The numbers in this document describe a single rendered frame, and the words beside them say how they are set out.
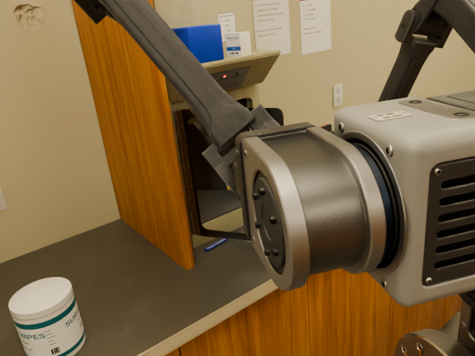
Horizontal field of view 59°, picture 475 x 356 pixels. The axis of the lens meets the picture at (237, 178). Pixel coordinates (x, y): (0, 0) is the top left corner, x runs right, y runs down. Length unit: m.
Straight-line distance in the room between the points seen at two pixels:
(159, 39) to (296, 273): 0.36
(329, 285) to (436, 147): 1.14
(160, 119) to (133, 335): 0.53
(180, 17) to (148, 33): 0.63
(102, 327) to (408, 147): 0.94
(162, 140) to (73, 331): 0.50
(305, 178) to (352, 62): 2.09
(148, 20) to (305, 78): 1.61
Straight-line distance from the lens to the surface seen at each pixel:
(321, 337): 1.54
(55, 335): 1.04
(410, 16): 1.06
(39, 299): 1.04
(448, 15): 1.01
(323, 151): 0.38
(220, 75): 1.18
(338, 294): 1.51
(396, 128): 0.35
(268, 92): 1.98
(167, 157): 1.11
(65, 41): 1.54
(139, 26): 0.59
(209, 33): 1.13
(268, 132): 0.42
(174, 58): 0.57
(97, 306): 1.22
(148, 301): 1.18
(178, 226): 1.19
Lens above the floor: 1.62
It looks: 22 degrees down
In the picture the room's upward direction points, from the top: 6 degrees counter-clockwise
